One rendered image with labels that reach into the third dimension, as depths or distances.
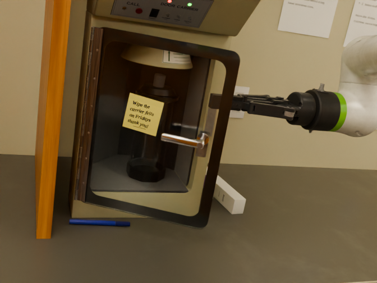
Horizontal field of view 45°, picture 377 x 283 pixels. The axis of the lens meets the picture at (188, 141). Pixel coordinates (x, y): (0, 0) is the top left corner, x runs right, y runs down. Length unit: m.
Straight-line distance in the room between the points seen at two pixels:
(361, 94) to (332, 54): 0.67
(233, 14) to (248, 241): 0.54
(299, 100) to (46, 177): 0.56
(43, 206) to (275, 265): 0.52
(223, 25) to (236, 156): 0.76
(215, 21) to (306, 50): 0.74
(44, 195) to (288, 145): 1.04
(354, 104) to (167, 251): 0.53
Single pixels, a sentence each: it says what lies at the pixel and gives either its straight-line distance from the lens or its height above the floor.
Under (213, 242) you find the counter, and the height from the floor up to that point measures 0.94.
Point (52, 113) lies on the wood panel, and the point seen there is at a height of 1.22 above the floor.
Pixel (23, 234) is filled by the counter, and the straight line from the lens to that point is 1.05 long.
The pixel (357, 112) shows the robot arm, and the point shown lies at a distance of 1.09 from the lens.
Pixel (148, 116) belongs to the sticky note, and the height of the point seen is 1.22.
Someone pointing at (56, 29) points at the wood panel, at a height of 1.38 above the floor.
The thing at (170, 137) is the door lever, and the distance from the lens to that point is 0.91.
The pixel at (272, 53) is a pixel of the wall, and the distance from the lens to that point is 1.62.
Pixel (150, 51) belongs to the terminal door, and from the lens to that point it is 0.94.
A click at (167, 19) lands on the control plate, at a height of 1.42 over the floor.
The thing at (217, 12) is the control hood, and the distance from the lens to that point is 0.97.
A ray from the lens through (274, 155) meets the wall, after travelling 1.74.
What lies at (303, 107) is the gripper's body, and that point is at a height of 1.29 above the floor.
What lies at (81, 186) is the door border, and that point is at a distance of 1.06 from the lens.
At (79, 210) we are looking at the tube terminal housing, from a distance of 1.11.
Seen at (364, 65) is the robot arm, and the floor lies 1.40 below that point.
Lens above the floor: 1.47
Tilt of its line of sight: 17 degrees down
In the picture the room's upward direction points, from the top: 10 degrees clockwise
